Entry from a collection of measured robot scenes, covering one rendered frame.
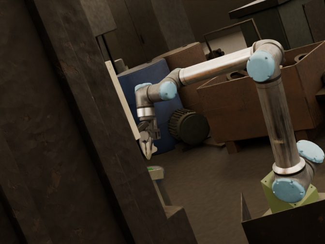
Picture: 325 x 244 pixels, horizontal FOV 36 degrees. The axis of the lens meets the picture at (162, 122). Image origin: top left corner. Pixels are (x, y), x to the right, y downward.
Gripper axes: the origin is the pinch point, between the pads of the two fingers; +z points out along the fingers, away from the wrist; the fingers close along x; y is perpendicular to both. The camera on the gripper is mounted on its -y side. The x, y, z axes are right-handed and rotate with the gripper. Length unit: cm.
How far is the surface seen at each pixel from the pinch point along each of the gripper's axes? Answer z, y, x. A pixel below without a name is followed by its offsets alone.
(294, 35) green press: -121, 385, 142
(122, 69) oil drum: -129, 340, 431
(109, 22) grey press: -141, 166, 231
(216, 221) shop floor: 46, 67, 19
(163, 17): -164, 276, 258
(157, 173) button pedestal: 8.3, 1.7, -4.7
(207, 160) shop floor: 13, 157, 103
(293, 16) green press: -144, 385, 140
